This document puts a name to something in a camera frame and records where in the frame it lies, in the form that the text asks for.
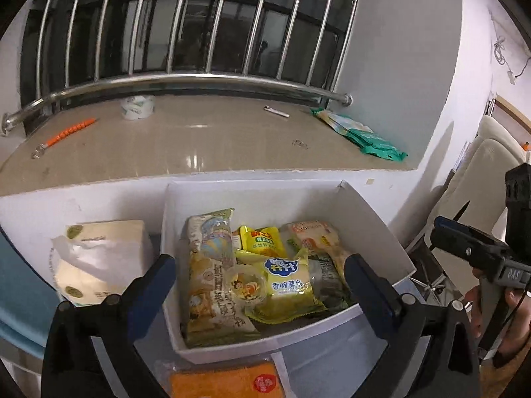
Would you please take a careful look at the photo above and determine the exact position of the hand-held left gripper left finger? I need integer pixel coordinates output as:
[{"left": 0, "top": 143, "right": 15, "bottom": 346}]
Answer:
[{"left": 41, "top": 254, "right": 177, "bottom": 398}]

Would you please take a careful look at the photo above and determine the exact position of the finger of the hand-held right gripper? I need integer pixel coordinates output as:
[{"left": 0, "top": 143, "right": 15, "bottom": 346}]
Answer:
[{"left": 429, "top": 216, "right": 509, "bottom": 268}]

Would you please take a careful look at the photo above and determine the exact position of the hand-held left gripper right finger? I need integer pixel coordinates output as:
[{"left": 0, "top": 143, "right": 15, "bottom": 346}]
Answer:
[{"left": 342, "top": 253, "right": 491, "bottom": 398}]

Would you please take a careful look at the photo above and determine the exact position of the dark green snack packet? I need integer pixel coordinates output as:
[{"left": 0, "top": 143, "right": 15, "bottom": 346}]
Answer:
[{"left": 309, "top": 253, "right": 354, "bottom": 312}]

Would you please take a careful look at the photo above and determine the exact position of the long cream snack packet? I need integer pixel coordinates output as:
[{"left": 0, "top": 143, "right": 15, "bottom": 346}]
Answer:
[{"left": 185, "top": 209, "right": 260, "bottom": 347}]

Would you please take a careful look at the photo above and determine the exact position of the yellow potato snack packet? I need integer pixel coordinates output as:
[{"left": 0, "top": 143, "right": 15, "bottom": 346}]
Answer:
[{"left": 236, "top": 249, "right": 328, "bottom": 325}]

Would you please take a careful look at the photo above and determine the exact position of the clear cookie packet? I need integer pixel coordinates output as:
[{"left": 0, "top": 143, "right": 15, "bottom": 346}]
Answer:
[{"left": 282, "top": 221, "right": 351, "bottom": 275}]

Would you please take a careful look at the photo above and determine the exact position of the small jelly cup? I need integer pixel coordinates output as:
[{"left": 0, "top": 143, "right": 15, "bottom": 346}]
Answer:
[{"left": 224, "top": 266, "right": 268, "bottom": 306}]

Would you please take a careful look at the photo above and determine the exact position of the small yellow snack packet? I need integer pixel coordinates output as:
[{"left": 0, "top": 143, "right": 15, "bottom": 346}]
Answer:
[{"left": 239, "top": 226, "right": 288, "bottom": 260}]

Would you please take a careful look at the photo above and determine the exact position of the white cardboard box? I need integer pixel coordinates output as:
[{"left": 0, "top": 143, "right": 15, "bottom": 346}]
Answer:
[{"left": 160, "top": 179, "right": 417, "bottom": 365}]

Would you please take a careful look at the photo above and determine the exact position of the person's right hand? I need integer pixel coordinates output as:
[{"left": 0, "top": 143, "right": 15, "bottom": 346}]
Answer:
[{"left": 465, "top": 286, "right": 531, "bottom": 368}]

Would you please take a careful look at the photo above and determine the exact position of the cream chair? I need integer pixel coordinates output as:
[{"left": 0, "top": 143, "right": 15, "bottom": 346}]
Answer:
[{"left": 409, "top": 114, "right": 531, "bottom": 299}]

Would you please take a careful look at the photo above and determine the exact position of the cream tissue pack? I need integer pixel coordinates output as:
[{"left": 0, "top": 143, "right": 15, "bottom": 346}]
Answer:
[{"left": 50, "top": 219, "right": 155, "bottom": 309}]

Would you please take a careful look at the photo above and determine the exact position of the grey table cloth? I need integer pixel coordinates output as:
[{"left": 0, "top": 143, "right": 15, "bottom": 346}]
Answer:
[{"left": 91, "top": 274, "right": 449, "bottom": 398}]

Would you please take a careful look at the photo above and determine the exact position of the wooden framed board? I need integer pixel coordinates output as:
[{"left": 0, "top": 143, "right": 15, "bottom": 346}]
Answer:
[{"left": 485, "top": 95, "right": 531, "bottom": 135}]

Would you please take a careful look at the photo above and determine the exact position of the orange snack packet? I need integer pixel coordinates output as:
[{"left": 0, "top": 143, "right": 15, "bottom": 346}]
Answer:
[{"left": 169, "top": 360, "right": 288, "bottom": 398}]

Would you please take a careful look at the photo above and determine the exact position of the green wet wipes packet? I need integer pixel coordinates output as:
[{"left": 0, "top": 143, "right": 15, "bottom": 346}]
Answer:
[{"left": 346, "top": 128, "right": 409, "bottom": 162}]

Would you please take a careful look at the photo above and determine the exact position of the pale green pouch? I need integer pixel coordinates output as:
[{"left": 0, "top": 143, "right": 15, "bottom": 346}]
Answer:
[{"left": 310, "top": 107, "right": 374, "bottom": 137}]

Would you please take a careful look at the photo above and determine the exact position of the orange beaded tool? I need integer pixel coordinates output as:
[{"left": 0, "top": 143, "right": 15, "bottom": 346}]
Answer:
[{"left": 31, "top": 117, "right": 98, "bottom": 159}]

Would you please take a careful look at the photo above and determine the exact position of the clear tape roll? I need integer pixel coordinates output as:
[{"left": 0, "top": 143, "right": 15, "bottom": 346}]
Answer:
[{"left": 120, "top": 95, "right": 156, "bottom": 122}]

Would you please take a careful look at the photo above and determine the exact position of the dark glass window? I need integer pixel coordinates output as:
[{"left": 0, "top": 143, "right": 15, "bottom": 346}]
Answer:
[{"left": 21, "top": 0, "right": 366, "bottom": 104}]

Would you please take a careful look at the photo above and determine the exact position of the white wall cable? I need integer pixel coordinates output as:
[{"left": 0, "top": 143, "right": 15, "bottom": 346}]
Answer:
[{"left": 489, "top": 8, "right": 531, "bottom": 86}]

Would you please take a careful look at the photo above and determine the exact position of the steel window guard rail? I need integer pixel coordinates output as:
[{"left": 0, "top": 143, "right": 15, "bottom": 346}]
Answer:
[{"left": 0, "top": 0, "right": 366, "bottom": 135}]

